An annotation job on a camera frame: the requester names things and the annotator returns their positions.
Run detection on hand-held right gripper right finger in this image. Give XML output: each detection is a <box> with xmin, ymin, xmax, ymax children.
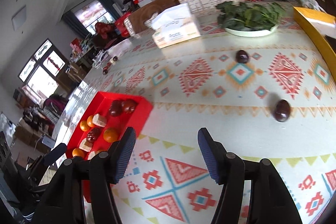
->
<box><xmin>197</xmin><ymin>127</ymin><xmax>302</xmax><ymax>224</ymax></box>

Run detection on wooden chair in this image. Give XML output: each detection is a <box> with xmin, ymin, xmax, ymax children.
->
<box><xmin>124</xmin><ymin>0</ymin><xmax>181</xmax><ymax>39</ymax></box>

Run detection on yellow cardboard box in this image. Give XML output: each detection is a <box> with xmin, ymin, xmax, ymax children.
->
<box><xmin>293</xmin><ymin>6</ymin><xmax>336</xmax><ymax>76</ymax></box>

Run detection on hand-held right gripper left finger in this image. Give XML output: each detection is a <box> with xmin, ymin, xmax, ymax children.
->
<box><xmin>31</xmin><ymin>127</ymin><xmax>137</xmax><ymax>224</ymax></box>

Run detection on white tissue box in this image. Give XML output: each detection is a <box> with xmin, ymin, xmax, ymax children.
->
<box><xmin>148</xmin><ymin>3</ymin><xmax>202</xmax><ymax>49</ymax></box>

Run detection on window with red decorations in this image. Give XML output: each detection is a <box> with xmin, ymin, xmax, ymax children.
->
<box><xmin>18</xmin><ymin>38</ymin><xmax>66</xmax><ymax>88</ymax></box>

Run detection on red gift box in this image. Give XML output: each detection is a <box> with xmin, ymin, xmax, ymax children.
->
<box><xmin>114</xmin><ymin>13</ymin><xmax>132</xmax><ymax>38</ymax></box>

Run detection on wrinkled red date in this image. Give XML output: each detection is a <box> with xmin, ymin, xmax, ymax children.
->
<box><xmin>87</xmin><ymin>127</ymin><xmax>103</xmax><ymax>143</ymax></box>

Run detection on cardboard boxes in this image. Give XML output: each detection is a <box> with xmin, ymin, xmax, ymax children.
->
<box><xmin>14</xmin><ymin>119</ymin><xmax>57</xmax><ymax>153</ymax></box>

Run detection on curtained window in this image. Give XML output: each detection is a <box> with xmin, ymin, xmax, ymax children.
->
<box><xmin>62</xmin><ymin>0</ymin><xmax>124</xmax><ymax>39</ymax></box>

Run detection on plate of green leaves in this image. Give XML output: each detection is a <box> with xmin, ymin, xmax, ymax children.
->
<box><xmin>215</xmin><ymin>1</ymin><xmax>287</xmax><ymax>38</ymax></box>

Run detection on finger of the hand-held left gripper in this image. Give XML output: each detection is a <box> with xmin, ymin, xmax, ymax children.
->
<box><xmin>28</xmin><ymin>143</ymin><xmax>67</xmax><ymax>182</ymax></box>

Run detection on pile of clothes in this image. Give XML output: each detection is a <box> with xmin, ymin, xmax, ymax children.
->
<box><xmin>22</xmin><ymin>94</ymin><xmax>69</xmax><ymax>126</ymax></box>

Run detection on dark date far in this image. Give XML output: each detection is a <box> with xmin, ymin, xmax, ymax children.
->
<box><xmin>235</xmin><ymin>50</ymin><xmax>249</xmax><ymax>64</ymax></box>

